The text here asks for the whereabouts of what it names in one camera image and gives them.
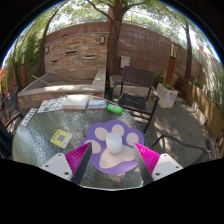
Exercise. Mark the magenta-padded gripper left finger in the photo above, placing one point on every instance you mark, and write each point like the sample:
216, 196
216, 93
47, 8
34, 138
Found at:
56, 163

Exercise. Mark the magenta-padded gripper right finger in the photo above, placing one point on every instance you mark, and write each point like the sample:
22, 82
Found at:
165, 164

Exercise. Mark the white computer mouse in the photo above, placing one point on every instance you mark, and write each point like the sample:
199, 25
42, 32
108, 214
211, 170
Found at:
114, 142

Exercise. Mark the purple paw-shaped mouse pad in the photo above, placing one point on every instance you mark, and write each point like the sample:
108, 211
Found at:
106, 166

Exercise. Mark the yellow square card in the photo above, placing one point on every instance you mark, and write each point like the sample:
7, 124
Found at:
61, 138

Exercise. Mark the colourful printed pamphlet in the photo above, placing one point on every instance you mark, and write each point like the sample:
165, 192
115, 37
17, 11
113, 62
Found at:
51, 105

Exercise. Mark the white flat box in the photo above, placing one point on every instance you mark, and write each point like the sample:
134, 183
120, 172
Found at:
76, 101

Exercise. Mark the white square planter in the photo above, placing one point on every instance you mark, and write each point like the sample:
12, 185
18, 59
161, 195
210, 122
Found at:
167, 96

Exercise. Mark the dark slatted patio chair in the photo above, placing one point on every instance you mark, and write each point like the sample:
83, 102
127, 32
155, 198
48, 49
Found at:
135, 101

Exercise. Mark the thin white book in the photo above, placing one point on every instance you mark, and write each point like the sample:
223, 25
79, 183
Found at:
97, 103

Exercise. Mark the green tube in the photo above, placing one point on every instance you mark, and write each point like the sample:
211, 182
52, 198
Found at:
115, 108

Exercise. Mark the raised stone basin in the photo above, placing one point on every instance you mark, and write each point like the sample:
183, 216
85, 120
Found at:
63, 88

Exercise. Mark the grey mesh chair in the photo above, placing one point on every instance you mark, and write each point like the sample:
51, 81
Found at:
11, 100

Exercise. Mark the wooden stick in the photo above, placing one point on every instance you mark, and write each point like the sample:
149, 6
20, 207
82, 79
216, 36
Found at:
40, 80

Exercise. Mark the grey utility box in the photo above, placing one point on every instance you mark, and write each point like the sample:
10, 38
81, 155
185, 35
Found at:
125, 61

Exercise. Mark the thin leaning tree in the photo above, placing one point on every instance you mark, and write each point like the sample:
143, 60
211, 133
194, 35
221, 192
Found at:
43, 50

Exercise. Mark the slender tree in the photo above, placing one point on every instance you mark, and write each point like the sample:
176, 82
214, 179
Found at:
188, 50

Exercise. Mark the thick tree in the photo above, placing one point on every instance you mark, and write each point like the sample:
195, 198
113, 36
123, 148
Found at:
115, 40

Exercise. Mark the wooden lamp post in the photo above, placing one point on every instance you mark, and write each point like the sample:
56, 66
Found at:
171, 63
23, 68

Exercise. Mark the wall lantern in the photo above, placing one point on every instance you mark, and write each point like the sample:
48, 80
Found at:
47, 49
102, 39

